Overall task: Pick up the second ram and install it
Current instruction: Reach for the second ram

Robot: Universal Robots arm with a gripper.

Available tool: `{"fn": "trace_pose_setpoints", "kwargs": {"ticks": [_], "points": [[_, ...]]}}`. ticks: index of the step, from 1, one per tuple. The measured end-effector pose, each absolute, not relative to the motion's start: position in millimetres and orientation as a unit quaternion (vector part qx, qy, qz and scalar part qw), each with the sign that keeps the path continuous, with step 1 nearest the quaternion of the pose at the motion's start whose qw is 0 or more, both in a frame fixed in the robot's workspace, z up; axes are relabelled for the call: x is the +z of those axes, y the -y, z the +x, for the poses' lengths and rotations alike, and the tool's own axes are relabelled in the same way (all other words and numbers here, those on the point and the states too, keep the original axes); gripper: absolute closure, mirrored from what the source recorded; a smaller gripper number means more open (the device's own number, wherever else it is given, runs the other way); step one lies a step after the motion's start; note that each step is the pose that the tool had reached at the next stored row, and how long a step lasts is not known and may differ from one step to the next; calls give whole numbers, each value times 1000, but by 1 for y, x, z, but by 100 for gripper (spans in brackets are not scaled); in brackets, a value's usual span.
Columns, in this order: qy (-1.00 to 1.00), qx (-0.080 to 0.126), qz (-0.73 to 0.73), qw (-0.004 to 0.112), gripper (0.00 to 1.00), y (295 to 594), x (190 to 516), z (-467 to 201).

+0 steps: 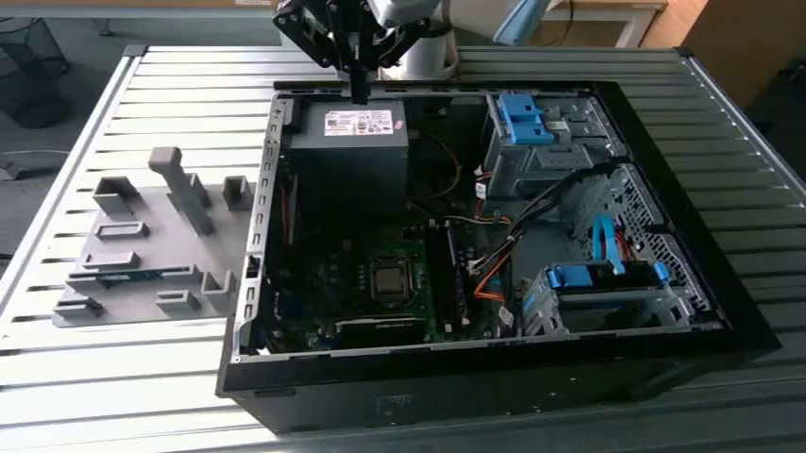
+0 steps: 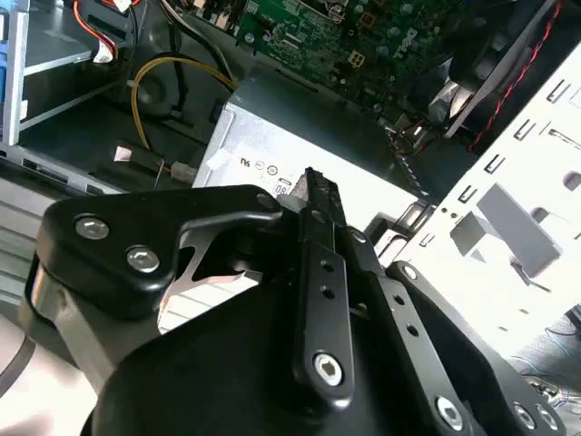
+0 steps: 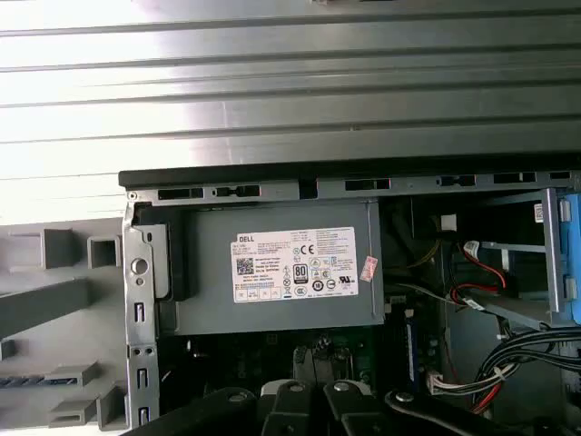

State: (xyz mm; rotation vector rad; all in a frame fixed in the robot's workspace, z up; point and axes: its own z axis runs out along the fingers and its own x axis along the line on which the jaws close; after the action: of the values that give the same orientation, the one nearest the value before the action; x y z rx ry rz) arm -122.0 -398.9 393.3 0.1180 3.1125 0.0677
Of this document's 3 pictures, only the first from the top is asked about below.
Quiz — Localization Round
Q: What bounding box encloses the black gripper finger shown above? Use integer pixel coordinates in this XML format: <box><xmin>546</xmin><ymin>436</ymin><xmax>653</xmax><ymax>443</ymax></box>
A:
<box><xmin>271</xmin><ymin>0</ymin><xmax>362</xmax><ymax>105</ymax></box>
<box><xmin>359</xmin><ymin>18</ymin><xmax>457</xmax><ymax>105</ymax></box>

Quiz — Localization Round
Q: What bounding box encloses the hard disk in blue carrier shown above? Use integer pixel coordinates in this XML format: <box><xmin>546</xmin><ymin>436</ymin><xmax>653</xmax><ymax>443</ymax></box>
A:
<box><xmin>545</xmin><ymin>261</ymin><xmax>670</xmax><ymax>294</ymax></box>

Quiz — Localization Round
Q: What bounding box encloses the black wire mesh bin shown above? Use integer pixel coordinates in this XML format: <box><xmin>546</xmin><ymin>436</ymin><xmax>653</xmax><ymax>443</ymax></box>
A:
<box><xmin>0</xmin><ymin>18</ymin><xmax>72</xmax><ymax>129</ymax></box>

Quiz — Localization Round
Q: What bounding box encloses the orange flat wire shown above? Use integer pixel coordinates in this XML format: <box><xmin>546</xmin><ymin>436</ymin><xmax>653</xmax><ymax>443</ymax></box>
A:
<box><xmin>473</xmin><ymin>263</ymin><xmax>515</xmax><ymax>301</ymax></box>

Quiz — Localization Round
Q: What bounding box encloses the blue wire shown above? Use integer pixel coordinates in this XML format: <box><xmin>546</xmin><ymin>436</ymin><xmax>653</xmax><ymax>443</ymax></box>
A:
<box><xmin>591</xmin><ymin>214</ymin><xmax>629</xmax><ymax>277</ymax></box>

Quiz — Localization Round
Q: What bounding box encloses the thin yellow wire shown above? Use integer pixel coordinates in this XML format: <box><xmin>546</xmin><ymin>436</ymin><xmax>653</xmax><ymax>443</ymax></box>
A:
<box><xmin>408</xmin><ymin>131</ymin><xmax>465</xmax><ymax>204</ymax></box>

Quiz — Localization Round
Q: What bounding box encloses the grey power supply unit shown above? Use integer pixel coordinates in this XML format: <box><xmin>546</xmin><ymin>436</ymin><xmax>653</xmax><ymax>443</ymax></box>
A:
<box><xmin>283</xmin><ymin>99</ymin><xmax>412</xmax><ymax>227</ymax></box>

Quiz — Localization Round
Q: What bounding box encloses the brown wooden cabinet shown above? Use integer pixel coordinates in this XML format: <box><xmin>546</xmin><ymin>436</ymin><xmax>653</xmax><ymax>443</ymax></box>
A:
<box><xmin>641</xmin><ymin>0</ymin><xmax>806</xmax><ymax>110</ymax></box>

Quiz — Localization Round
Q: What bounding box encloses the black graphics card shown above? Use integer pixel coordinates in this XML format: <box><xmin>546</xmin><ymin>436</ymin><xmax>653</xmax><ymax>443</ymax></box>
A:
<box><xmin>332</xmin><ymin>314</ymin><xmax>430</xmax><ymax>348</ymax></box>

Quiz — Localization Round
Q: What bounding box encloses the green motherboard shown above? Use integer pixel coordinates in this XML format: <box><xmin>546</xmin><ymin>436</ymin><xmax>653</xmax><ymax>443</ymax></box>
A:
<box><xmin>263</xmin><ymin>221</ymin><xmax>499</xmax><ymax>353</ymax></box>

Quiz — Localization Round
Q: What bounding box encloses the black wire bundle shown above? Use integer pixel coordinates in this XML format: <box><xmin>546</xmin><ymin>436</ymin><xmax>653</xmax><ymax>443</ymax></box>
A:
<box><xmin>469</xmin><ymin>162</ymin><xmax>615</xmax><ymax>279</ymax></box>

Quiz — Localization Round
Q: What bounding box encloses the black RAM slot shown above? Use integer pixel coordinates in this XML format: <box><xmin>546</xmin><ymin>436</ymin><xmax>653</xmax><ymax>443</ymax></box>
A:
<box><xmin>422</xmin><ymin>219</ymin><xmax>457</xmax><ymax>334</ymax></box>

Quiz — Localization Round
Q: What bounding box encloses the black PC case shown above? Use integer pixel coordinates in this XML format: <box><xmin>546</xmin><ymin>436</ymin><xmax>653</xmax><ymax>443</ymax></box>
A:
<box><xmin>214</xmin><ymin>79</ymin><xmax>782</xmax><ymax>433</ymax></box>

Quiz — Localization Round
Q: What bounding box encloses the silver CPU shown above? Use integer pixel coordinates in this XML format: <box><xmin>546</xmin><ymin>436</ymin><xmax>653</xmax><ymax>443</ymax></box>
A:
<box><xmin>375</xmin><ymin>266</ymin><xmax>408</xmax><ymax>294</ymax></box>

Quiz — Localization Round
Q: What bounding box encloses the grey metal drive cage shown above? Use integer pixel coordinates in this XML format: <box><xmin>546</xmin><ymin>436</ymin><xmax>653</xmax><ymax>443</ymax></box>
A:
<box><xmin>482</xmin><ymin>93</ymin><xmax>631</xmax><ymax>202</ymax></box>

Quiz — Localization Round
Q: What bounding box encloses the blue RAM stick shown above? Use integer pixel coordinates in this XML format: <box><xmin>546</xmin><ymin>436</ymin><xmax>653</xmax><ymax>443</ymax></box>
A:
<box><xmin>445</xmin><ymin>225</ymin><xmax>473</xmax><ymax>327</ymax></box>
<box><xmin>68</xmin><ymin>266</ymin><xmax>194</xmax><ymax>287</ymax></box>

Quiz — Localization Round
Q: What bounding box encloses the CPU socket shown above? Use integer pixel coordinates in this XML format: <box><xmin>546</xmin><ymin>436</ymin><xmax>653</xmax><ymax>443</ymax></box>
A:
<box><xmin>367</xmin><ymin>254</ymin><xmax>420</xmax><ymax>310</ymax></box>

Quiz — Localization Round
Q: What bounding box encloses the blue drive bay latch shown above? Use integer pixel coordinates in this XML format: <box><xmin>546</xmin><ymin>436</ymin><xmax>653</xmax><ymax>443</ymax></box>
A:
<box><xmin>495</xmin><ymin>93</ymin><xmax>557</xmax><ymax>145</ymax></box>

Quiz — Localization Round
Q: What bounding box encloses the red wire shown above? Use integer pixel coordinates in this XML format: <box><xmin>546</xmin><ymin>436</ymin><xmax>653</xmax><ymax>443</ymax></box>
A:
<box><xmin>615</xmin><ymin>230</ymin><xmax>638</xmax><ymax>263</ymax></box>

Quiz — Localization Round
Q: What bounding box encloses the grey parts rack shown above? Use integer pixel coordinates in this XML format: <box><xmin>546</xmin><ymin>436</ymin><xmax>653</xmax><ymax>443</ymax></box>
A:
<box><xmin>51</xmin><ymin>146</ymin><xmax>258</xmax><ymax>329</ymax></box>

